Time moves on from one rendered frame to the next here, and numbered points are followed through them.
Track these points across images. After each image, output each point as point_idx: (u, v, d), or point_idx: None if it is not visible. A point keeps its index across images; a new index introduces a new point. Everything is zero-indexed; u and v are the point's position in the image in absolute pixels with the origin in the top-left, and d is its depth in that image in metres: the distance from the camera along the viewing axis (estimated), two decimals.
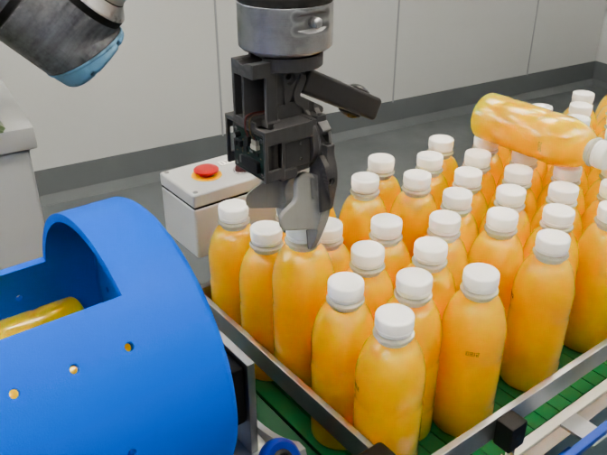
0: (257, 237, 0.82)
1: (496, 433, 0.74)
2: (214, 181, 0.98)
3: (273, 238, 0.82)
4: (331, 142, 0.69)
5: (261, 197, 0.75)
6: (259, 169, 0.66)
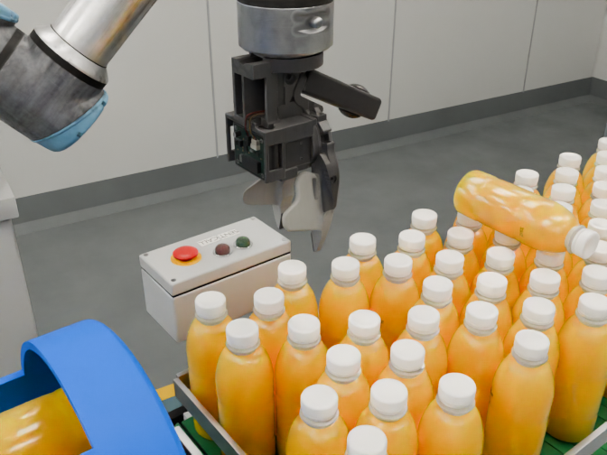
0: (233, 339, 0.81)
1: None
2: (193, 265, 0.97)
3: (248, 340, 0.81)
4: (331, 142, 0.69)
5: (258, 194, 0.75)
6: (259, 169, 0.66)
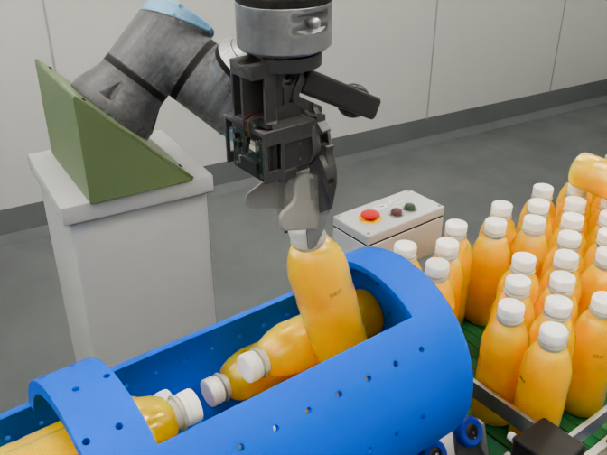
0: (434, 271, 1.12)
1: None
2: (378, 223, 1.28)
3: (444, 272, 1.12)
4: (330, 142, 0.69)
5: (261, 197, 0.75)
6: (258, 170, 0.66)
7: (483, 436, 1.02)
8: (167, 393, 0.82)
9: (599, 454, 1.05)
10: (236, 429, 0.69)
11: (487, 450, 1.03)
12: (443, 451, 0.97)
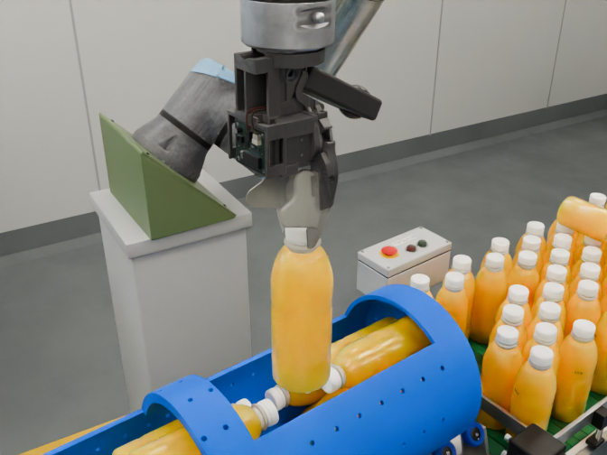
0: (294, 234, 0.75)
1: (593, 419, 1.28)
2: (396, 258, 1.52)
3: None
4: (331, 139, 0.69)
5: (262, 196, 0.75)
6: (260, 164, 0.67)
7: (485, 438, 1.26)
8: (247, 402, 1.06)
9: (579, 452, 1.29)
10: (308, 429, 0.94)
11: (488, 450, 1.27)
12: (453, 454, 1.20)
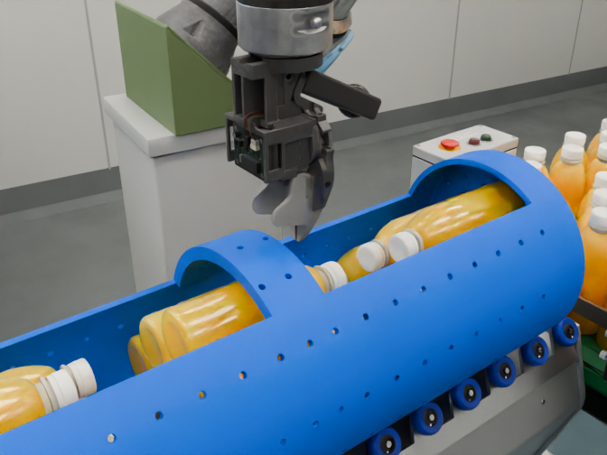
0: (66, 380, 0.63)
1: None
2: (458, 151, 1.32)
3: (70, 399, 0.63)
4: (331, 142, 0.69)
5: (267, 202, 0.74)
6: (259, 169, 0.66)
7: (578, 338, 1.06)
8: None
9: None
10: (389, 285, 0.74)
11: (581, 352, 1.07)
12: (546, 348, 1.01)
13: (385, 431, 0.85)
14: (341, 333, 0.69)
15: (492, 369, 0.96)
